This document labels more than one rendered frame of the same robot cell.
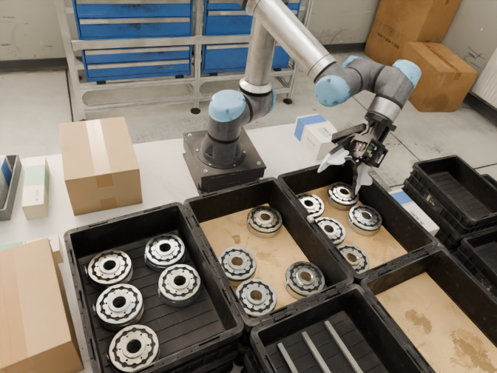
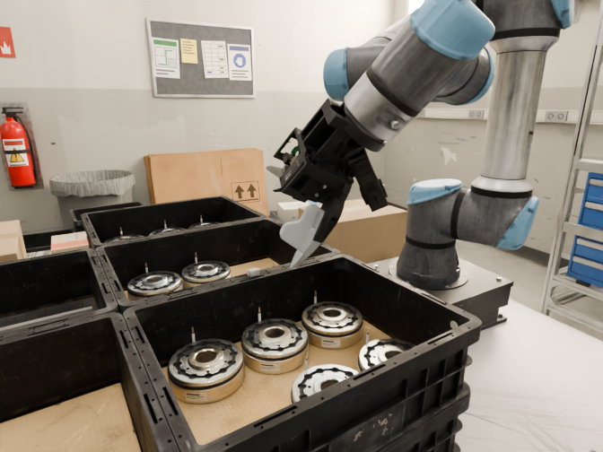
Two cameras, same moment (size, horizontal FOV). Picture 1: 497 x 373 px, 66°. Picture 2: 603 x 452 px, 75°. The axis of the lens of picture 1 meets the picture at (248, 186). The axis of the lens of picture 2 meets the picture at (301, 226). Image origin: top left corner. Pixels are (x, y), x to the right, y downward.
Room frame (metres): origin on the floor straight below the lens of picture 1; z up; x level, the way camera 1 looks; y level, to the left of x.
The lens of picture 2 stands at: (0.81, -0.78, 1.20)
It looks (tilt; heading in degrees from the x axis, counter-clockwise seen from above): 17 degrees down; 91
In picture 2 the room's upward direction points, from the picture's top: straight up
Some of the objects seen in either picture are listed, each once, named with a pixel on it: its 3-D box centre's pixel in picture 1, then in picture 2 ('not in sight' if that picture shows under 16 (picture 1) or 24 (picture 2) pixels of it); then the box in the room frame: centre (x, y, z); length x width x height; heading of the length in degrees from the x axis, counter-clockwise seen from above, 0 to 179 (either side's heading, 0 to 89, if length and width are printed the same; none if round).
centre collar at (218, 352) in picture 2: (351, 257); (205, 357); (0.66, -0.31, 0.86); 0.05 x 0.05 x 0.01
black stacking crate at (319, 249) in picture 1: (259, 252); (218, 278); (0.63, -0.06, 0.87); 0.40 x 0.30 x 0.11; 34
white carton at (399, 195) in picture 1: (401, 220); not in sight; (0.97, -0.56, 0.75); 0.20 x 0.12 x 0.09; 31
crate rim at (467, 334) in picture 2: (352, 210); (299, 323); (0.79, -0.31, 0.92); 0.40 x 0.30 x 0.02; 34
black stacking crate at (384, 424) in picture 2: (347, 222); (299, 354); (0.79, -0.31, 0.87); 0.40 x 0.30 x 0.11; 34
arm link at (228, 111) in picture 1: (227, 113); (435, 208); (1.11, 0.11, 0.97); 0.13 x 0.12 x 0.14; 143
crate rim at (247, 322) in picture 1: (262, 240); (216, 255); (0.63, -0.06, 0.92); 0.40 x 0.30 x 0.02; 34
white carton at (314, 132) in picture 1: (317, 135); not in sight; (1.40, -0.26, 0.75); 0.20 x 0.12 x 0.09; 32
